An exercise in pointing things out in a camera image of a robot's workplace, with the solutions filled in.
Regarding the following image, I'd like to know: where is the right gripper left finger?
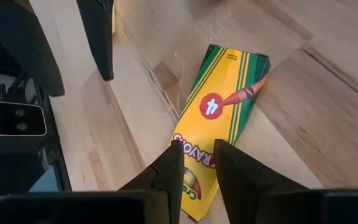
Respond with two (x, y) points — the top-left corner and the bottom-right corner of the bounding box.
(119, 139), (185, 224)

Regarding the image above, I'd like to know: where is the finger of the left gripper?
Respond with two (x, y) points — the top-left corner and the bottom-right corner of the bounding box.
(76, 0), (115, 82)
(0, 0), (65, 97)

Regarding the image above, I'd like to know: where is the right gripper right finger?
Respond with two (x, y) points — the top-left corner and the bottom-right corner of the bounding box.
(213, 139), (310, 224)

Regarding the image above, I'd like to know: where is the small black camera box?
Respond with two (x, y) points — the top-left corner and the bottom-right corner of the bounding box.
(0, 101), (48, 156)

